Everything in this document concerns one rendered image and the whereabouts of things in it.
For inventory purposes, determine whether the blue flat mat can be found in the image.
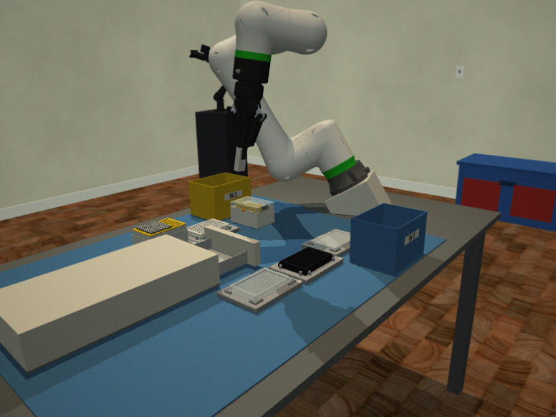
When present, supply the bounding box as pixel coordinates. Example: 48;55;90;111
0;195;446;417

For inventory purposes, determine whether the dark blue open-top bin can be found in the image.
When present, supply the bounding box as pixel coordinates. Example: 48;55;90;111
350;203;427;275

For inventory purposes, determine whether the yellow open-top bin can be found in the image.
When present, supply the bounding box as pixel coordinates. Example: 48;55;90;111
188;173;251;221

